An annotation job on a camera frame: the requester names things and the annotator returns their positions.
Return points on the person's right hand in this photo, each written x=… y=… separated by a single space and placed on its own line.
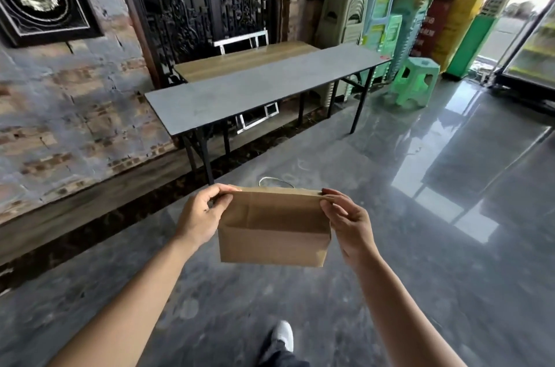
x=353 y=228

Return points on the person's left hand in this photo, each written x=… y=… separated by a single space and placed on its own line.
x=197 y=219

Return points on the brown paper bag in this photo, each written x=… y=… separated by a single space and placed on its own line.
x=273 y=232

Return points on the person's left forearm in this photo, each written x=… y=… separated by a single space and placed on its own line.
x=130 y=310

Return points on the person's right forearm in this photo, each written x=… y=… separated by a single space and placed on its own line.
x=403 y=314

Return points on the person's white shoe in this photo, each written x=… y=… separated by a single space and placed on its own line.
x=282 y=334

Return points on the person's dark trouser leg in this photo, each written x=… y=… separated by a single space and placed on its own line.
x=282 y=358

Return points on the grey table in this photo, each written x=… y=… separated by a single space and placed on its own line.
x=260 y=85

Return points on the mint green plastic stool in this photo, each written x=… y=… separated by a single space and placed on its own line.
x=414 y=78

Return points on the light wooden table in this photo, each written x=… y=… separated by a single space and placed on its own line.
x=243 y=59

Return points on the black carved wooden door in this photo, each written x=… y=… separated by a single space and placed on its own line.
x=191 y=11

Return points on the olive plastic stool stack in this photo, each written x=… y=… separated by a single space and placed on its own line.
x=340 y=15

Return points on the red sign board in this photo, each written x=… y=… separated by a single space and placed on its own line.
x=431 y=28

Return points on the green sign board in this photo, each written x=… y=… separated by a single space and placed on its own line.
x=470 y=48

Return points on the light blue stool stack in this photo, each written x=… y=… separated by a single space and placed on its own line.
x=379 y=7

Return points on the yellow sign board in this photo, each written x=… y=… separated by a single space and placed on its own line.
x=459 y=24

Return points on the glass door fridge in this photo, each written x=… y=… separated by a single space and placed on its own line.
x=533 y=54

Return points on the white metal frame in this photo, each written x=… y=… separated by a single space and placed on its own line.
x=240 y=39
x=273 y=105

